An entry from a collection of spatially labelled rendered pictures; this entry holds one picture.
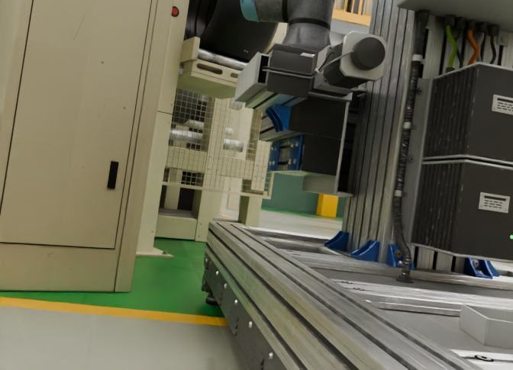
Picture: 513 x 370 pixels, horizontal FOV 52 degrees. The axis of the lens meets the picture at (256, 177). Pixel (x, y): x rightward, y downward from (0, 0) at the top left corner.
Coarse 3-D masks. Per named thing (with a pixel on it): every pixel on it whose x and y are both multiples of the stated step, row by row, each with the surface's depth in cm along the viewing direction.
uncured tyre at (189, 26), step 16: (192, 0) 268; (208, 0) 272; (224, 0) 222; (192, 16) 270; (208, 16) 275; (224, 16) 224; (240, 16) 224; (192, 32) 270; (208, 32) 230; (224, 32) 226; (240, 32) 228; (256, 32) 231; (272, 32) 235; (208, 48) 233; (224, 48) 232; (240, 48) 234; (256, 48) 237
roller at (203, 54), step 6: (198, 54) 226; (204, 54) 227; (210, 54) 229; (216, 54) 231; (210, 60) 231; (216, 60) 231; (222, 60) 233; (228, 60) 234; (234, 60) 236; (240, 60) 239; (228, 66) 236; (234, 66) 237; (240, 66) 238
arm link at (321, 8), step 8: (288, 0) 141; (296, 0) 141; (304, 0) 140; (312, 0) 139; (320, 0) 140; (328, 0) 141; (288, 8) 142; (296, 8) 141; (304, 8) 140; (312, 8) 139; (320, 8) 140; (328, 8) 141; (288, 16) 144; (296, 16) 141; (304, 16) 140; (312, 16) 139; (320, 16) 140; (328, 16) 142
